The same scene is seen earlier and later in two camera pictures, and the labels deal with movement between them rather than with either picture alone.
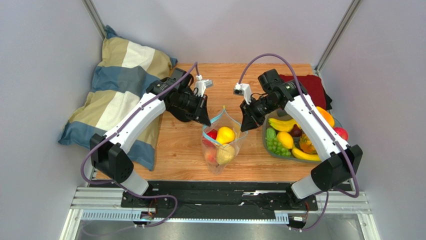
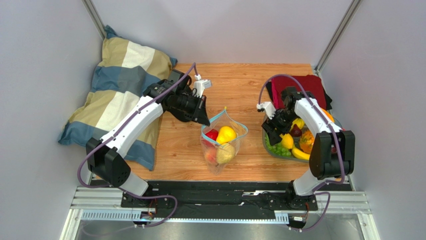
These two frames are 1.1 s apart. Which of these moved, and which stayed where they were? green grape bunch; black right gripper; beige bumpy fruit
Moved: black right gripper
Stayed: beige bumpy fruit; green grape bunch
